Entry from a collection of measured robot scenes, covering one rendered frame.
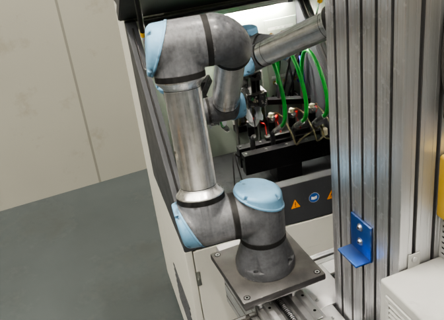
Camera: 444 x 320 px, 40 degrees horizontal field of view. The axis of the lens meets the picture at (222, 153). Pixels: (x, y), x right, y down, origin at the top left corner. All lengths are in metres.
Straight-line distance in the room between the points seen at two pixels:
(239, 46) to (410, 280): 0.60
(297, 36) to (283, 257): 0.61
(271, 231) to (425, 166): 0.46
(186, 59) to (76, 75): 2.66
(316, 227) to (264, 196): 0.79
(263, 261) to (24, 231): 2.63
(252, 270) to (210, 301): 0.72
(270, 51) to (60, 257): 2.19
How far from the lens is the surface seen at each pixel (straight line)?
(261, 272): 1.51
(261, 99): 2.05
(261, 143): 2.27
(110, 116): 4.08
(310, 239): 2.21
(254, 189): 1.44
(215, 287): 2.19
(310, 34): 1.68
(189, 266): 2.11
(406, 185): 1.15
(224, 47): 1.33
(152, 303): 3.12
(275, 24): 2.42
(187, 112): 1.35
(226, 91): 1.55
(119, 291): 3.25
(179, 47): 1.31
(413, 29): 1.03
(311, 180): 2.08
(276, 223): 1.46
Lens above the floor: 2.02
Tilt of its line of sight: 28 degrees down
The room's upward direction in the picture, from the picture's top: 7 degrees counter-clockwise
